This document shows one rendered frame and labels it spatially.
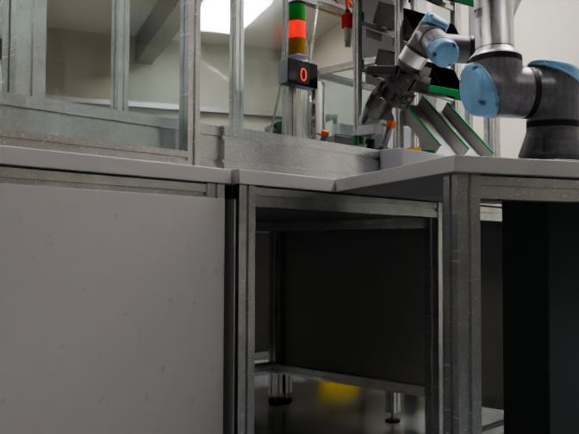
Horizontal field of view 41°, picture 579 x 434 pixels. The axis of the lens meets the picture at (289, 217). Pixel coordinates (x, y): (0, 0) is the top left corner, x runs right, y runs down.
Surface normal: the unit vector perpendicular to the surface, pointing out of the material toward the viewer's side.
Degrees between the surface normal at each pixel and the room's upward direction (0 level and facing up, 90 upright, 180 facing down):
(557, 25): 90
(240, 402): 90
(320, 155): 90
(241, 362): 90
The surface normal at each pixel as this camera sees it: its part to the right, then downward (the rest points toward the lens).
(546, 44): -0.94, -0.02
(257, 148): 0.72, -0.03
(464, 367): 0.35, -0.04
